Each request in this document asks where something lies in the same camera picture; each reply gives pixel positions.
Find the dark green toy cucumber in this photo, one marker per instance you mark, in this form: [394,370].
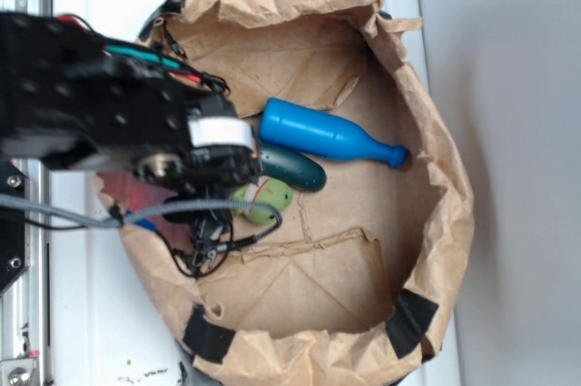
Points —
[291,167]

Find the brown paper bag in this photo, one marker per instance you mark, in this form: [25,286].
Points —
[359,284]

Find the blue toy bottle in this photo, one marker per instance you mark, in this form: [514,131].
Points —
[326,135]

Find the green plush frog toy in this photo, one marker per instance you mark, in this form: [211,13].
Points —
[265,202]

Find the aluminium rail frame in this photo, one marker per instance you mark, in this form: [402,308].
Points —
[25,328]

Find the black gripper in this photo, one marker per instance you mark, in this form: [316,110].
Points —
[222,157]

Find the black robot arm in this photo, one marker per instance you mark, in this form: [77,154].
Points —
[76,100]

